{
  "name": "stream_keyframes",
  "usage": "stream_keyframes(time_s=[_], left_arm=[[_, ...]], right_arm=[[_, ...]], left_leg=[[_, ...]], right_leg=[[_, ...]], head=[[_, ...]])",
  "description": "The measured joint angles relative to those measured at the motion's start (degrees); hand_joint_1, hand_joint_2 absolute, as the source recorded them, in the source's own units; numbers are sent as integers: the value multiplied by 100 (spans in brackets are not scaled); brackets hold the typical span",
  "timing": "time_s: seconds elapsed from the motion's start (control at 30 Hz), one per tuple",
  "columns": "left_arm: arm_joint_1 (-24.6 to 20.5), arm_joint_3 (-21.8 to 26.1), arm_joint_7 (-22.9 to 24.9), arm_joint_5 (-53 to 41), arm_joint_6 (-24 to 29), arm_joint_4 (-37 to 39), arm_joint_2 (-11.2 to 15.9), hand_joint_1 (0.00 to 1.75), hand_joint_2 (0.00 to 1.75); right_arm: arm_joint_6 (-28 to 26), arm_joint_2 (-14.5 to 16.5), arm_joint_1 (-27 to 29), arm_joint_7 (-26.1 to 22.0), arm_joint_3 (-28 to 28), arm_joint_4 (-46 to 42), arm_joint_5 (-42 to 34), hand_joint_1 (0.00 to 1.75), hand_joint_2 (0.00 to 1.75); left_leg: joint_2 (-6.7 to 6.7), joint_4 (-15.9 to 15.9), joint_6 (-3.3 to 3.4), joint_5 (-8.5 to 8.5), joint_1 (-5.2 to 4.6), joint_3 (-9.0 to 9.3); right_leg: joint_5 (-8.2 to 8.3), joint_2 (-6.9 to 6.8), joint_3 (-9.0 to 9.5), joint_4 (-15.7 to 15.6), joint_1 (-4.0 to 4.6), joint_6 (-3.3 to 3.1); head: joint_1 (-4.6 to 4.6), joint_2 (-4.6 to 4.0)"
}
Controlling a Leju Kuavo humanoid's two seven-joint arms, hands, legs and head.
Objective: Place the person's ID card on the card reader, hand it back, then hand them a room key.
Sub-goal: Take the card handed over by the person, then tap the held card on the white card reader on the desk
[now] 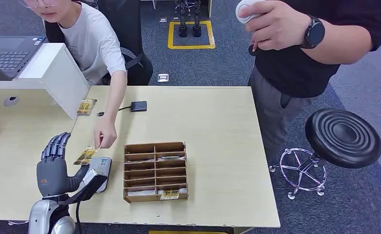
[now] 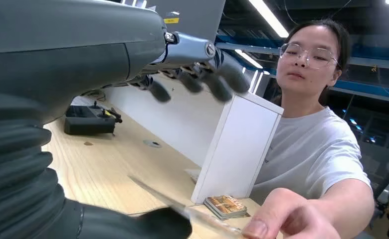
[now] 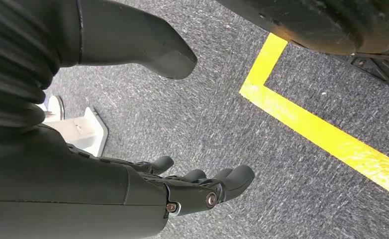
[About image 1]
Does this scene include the person's left hand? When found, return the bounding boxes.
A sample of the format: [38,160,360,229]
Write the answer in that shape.
[93,116,118,150]
[239,0,311,51]

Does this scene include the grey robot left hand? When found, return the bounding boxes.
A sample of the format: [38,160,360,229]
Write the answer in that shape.
[36,132,91,198]

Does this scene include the black reader cable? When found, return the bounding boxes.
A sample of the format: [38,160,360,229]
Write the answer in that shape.
[96,106,133,117]

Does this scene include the yellow ID card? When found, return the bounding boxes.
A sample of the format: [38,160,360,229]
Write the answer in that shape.
[73,146,97,166]

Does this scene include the white handheld controller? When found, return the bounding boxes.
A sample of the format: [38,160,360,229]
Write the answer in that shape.
[235,0,266,25]

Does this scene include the small black square reader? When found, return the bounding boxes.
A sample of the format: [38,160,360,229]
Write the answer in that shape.
[131,100,148,113]

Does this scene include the grey card reader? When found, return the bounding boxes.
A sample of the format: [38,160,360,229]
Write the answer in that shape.
[89,156,113,194]

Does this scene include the person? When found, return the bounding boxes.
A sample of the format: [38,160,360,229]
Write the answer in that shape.
[235,0,381,165]
[18,0,154,150]

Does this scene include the wooden card organizer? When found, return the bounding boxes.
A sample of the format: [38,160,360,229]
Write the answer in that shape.
[123,141,189,204]

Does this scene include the white card in organizer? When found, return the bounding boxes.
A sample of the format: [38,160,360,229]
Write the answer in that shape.
[127,190,157,197]

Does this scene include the yellow room key card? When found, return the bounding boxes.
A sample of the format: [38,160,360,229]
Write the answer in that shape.
[159,190,180,200]

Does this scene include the stack of yellow cards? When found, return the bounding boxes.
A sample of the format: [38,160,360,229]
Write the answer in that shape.
[76,98,97,116]

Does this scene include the black wristwatch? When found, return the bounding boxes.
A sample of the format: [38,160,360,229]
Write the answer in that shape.
[300,14,326,50]

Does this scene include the white desk partition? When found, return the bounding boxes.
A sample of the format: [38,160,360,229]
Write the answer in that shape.
[0,42,91,120]

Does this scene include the grey desk grommet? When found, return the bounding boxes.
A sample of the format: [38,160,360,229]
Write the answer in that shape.
[3,95,20,107]

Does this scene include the yellow floor tape square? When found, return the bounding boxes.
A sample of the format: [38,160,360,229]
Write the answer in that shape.
[167,20,216,50]

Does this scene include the black background robot legs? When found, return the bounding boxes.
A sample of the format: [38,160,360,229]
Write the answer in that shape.
[174,0,202,38]

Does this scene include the black office chair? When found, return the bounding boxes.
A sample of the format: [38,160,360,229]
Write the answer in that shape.
[44,0,144,85]

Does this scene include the grey laptop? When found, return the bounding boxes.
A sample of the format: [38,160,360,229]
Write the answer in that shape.
[0,35,47,81]

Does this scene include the black round stool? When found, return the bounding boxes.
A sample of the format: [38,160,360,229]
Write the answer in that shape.
[268,108,381,200]

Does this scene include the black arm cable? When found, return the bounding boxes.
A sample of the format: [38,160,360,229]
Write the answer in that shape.
[75,199,83,234]

